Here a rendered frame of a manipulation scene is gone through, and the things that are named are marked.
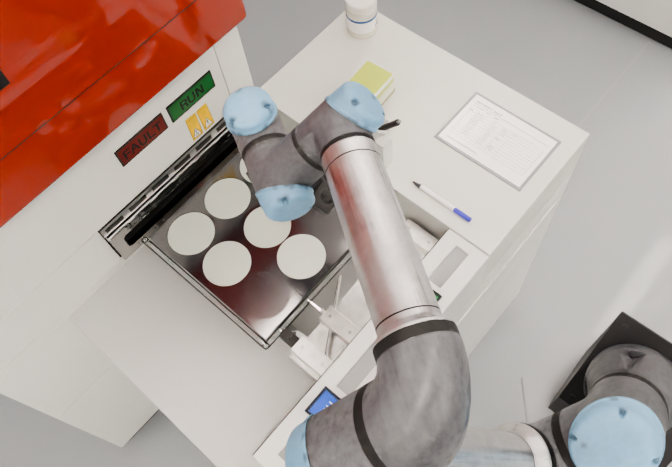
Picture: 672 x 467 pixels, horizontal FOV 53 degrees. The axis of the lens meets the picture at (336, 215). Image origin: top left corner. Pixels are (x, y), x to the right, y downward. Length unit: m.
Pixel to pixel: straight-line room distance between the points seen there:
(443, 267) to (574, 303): 1.12
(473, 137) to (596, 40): 1.62
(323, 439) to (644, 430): 0.46
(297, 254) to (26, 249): 0.50
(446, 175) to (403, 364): 0.73
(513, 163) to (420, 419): 0.80
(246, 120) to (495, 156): 0.61
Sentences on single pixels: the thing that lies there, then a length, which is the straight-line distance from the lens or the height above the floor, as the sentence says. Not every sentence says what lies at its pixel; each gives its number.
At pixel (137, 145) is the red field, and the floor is 1.10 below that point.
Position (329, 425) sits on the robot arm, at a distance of 0.74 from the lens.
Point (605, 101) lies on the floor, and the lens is 2.79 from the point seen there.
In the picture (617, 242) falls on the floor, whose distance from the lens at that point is 2.48.
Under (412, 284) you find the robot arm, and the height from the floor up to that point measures 1.45.
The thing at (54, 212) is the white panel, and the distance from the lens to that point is 1.31.
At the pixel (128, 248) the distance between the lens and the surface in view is 1.49.
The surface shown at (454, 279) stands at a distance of 1.27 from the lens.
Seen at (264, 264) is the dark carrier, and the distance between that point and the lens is 1.36.
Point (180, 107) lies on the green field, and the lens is 1.36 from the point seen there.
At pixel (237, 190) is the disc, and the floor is 0.90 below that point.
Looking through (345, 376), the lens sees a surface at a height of 0.96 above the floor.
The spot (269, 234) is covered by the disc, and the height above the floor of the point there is 0.90.
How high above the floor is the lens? 2.13
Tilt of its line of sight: 62 degrees down
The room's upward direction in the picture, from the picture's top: 9 degrees counter-clockwise
